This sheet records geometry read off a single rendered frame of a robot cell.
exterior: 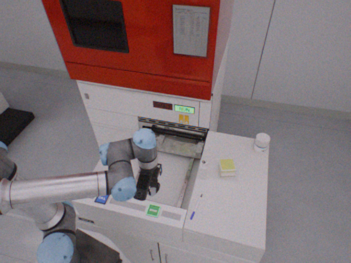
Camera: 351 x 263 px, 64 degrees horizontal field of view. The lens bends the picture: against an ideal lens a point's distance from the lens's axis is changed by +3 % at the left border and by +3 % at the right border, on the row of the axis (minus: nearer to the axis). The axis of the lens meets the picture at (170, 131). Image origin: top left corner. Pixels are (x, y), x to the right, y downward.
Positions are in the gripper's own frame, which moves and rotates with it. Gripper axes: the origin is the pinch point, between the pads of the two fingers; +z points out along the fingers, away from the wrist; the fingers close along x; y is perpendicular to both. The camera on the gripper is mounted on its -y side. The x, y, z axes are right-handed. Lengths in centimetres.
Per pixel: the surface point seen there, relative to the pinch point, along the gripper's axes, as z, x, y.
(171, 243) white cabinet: 33.3, -9.4, -4.0
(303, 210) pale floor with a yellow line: 111, -96, 81
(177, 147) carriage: 23, 1, 48
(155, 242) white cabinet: 38.0, -0.8, -4.0
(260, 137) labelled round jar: 5, -43, 50
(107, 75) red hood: -18, 41, 54
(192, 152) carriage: 23, -8, 46
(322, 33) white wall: 19, -90, 207
